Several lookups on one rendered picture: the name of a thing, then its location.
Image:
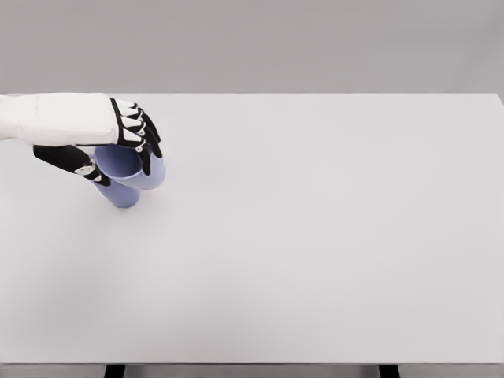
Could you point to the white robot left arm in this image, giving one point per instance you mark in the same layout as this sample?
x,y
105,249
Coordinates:
x,y
7,117

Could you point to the lavender plastic cup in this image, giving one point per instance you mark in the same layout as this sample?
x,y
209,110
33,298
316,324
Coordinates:
x,y
123,193
156,175

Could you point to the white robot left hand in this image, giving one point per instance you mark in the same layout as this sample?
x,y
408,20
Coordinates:
x,y
71,118

